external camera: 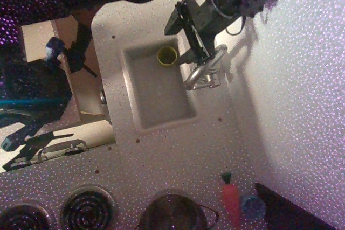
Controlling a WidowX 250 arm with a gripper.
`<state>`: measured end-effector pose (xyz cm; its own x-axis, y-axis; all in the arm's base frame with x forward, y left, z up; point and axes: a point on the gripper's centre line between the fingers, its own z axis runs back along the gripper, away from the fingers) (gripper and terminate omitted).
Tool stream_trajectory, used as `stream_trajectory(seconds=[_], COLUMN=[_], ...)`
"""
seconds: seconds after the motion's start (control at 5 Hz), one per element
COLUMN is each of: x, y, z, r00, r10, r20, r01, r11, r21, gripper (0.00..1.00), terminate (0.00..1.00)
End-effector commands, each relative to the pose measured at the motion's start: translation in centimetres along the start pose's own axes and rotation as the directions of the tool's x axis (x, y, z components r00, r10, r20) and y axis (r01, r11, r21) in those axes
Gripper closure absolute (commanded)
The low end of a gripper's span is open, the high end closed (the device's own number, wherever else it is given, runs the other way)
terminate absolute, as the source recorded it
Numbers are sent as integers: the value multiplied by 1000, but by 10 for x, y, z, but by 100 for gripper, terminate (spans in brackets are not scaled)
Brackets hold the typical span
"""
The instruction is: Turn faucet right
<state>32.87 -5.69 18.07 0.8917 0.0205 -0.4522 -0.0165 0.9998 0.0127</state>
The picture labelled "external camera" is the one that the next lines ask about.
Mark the grey toy sink basin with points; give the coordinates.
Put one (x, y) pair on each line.
(157, 95)

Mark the black stove burner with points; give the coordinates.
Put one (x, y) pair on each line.
(24, 217)
(89, 207)

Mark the left black stove burner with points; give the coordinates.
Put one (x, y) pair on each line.
(24, 217)

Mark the blue black clamp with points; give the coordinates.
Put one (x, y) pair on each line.
(75, 55)

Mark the orange toy carrot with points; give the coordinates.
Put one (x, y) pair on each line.
(230, 194)

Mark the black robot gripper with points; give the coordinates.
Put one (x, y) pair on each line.
(201, 24)

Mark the silver cabinet handle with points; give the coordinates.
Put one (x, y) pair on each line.
(63, 148)

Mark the right black stove burner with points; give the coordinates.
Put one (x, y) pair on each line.
(89, 207)

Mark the silver round knob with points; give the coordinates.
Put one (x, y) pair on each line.
(103, 98)

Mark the dark metal pot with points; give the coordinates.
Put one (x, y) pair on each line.
(175, 211)

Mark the yellow plastic cup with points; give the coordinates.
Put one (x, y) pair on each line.
(167, 56)

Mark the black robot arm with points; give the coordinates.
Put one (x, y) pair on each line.
(231, 10)

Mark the blue round lid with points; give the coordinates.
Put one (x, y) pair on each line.
(253, 208)

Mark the silver toy faucet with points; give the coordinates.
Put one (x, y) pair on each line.
(207, 76)

